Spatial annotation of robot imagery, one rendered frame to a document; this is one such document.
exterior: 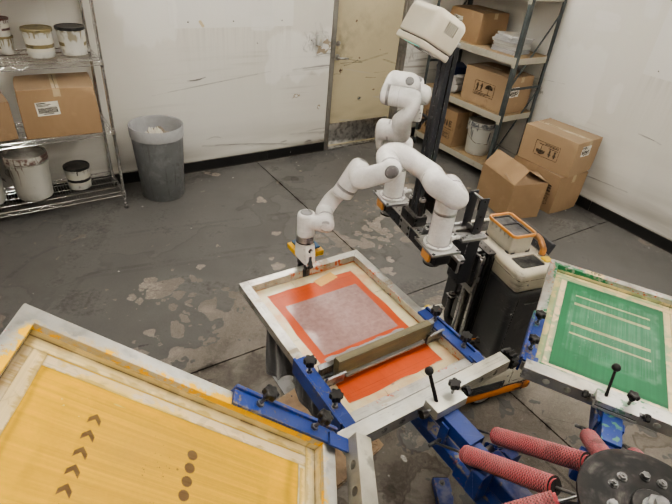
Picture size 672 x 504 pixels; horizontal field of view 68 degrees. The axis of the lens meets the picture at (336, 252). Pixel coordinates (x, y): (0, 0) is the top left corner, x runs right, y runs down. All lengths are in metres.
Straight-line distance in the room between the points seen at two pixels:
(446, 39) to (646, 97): 3.54
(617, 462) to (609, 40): 4.53
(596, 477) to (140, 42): 4.42
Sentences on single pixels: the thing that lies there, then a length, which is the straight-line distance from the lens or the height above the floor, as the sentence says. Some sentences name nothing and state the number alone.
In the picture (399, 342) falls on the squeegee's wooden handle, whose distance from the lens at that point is 1.80.
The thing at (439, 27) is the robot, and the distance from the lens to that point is 1.91.
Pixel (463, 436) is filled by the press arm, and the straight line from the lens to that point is 1.59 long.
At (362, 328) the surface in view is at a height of 0.96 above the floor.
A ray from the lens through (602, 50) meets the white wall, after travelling 5.50.
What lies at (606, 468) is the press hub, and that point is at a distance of 1.33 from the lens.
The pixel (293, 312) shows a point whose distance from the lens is 1.98.
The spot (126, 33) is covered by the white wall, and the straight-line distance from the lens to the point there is 4.78.
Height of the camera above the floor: 2.26
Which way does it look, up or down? 34 degrees down
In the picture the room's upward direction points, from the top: 6 degrees clockwise
